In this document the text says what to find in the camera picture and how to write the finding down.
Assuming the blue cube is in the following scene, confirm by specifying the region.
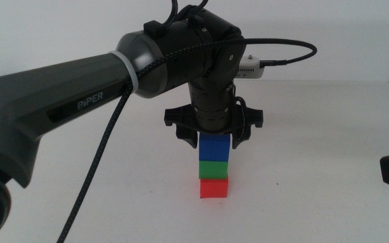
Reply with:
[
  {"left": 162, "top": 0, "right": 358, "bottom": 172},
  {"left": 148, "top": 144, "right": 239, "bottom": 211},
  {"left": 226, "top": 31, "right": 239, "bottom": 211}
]
[{"left": 198, "top": 133, "right": 232, "bottom": 162}]

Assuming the green cube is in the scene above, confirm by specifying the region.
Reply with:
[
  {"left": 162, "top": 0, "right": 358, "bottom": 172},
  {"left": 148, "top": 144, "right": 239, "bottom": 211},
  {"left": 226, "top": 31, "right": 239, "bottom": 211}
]
[{"left": 199, "top": 160, "right": 230, "bottom": 180}]

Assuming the red cube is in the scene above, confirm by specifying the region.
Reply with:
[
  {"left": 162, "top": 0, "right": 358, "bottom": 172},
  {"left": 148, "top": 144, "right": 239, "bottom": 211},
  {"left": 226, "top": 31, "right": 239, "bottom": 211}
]
[{"left": 199, "top": 178, "right": 230, "bottom": 199}]

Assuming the thin black left gripper cable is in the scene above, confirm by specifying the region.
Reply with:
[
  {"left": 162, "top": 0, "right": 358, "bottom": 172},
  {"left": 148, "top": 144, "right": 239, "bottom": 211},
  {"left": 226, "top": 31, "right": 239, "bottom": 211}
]
[{"left": 232, "top": 96, "right": 249, "bottom": 140}]

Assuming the white left arm cable tie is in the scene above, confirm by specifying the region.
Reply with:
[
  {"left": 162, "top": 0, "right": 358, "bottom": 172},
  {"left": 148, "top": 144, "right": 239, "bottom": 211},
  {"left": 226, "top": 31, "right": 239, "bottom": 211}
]
[{"left": 109, "top": 50, "right": 138, "bottom": 95}]

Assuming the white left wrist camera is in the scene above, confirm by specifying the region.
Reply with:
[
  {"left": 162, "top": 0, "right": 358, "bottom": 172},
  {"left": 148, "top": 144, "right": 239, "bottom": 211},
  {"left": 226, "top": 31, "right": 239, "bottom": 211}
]
[{"left": 237, "top": 55, "right": 266, "bottom": 80}]

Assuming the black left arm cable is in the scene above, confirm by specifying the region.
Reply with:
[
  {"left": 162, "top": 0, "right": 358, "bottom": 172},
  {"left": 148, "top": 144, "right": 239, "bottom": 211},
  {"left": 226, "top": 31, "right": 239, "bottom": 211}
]
[{"left": 169, "top": 0, "right": 209, "bottom": 20}]

